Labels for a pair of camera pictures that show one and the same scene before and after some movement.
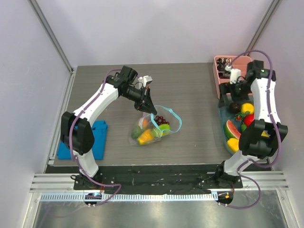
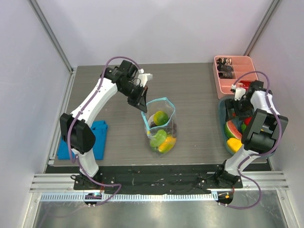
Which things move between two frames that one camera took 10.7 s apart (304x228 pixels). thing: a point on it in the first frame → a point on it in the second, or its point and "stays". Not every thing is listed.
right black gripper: x=228 y=95 → x=232 y=107
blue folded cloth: x=99 y=128 stays
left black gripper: x=146 y=103 stays
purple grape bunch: x=159 y=119 → x=171 y=132
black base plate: x=157 y=177 stays
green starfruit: x=136 y=132 → x=160 y=136
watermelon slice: x=231 y=131 stays
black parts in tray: x=221 y=63 stays
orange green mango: x=147 y=136 → x=167 y=145
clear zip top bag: x=149 y=128 → x=160 y=119
